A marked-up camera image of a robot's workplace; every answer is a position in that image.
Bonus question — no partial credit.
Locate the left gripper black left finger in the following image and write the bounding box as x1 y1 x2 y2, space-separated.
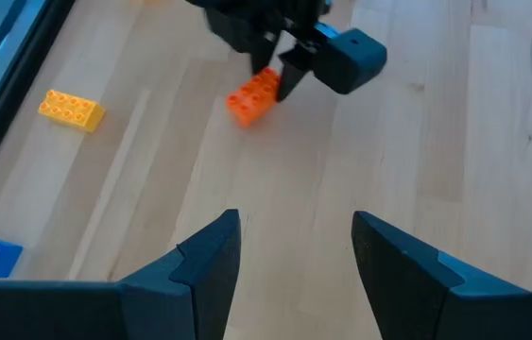
0 209 242 340

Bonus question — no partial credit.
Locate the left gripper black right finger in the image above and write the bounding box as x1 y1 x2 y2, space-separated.
351 211 532 340

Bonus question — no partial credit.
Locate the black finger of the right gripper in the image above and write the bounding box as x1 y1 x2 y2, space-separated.
276 44 317 103
249 32 280 76

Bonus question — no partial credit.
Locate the orange eight-stud toy brick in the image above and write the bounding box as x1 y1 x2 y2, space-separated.
225 66 282 128

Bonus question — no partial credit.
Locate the yellow eight-stud toy brick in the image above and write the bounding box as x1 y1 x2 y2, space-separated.
37 89 107 134

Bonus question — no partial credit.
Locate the black table frame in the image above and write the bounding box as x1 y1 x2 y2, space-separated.
0 0 77 212

